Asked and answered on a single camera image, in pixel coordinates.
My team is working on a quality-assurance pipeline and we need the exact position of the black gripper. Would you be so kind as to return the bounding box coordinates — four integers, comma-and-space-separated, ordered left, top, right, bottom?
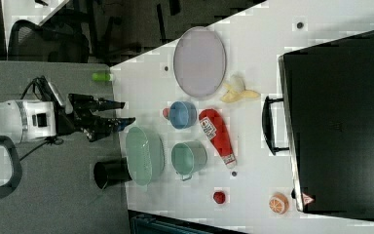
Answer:
56, 94, 135, 142

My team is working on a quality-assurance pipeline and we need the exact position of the red plush ketchup bottle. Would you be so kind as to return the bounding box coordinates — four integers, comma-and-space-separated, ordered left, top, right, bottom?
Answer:
199, 108, 237, 169

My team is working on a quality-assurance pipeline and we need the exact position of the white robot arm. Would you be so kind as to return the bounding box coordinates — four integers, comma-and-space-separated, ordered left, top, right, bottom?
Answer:
0, 94, 135, 199

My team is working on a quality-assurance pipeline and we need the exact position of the green strainer bowl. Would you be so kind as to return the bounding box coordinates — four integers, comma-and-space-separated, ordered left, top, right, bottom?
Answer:
126, 127, 165, 186

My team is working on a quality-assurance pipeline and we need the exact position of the green marker pen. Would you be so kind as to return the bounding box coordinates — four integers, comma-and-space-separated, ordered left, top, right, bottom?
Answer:
92, 72, 114, 82

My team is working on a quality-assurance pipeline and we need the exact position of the plush strawberry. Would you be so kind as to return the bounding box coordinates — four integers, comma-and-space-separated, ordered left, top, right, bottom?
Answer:
162, 107, 169, 120

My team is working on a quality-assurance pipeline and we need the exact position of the blue bowl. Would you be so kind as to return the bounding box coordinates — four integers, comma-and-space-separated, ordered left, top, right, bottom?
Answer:
168, 101, 197, 130

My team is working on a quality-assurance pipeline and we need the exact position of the black office chair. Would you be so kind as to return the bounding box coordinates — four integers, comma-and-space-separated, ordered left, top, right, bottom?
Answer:
8, 19, 90, 63

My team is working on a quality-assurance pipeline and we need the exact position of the green metal cup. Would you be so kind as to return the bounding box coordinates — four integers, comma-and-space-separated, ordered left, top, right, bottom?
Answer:
171, 140, 207, 181

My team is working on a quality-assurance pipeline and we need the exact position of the lavender oval plate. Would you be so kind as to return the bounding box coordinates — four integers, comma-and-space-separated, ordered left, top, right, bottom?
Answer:
173, 26, 226, 98

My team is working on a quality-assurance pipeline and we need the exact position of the plush peeled banana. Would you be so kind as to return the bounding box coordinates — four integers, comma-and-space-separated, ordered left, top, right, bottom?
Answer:
220, 75, 260, 103

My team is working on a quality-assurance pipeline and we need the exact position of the plush orange half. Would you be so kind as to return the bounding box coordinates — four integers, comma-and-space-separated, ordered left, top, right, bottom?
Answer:
269, 193, 289, 215

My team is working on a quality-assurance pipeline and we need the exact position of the black oven appliance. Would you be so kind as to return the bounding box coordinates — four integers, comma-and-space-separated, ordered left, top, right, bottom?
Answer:
279, 30, 374, 221

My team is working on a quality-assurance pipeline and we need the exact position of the black oven door handle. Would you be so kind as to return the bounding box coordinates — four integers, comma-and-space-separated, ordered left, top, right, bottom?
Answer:
262, 97, 288, 155

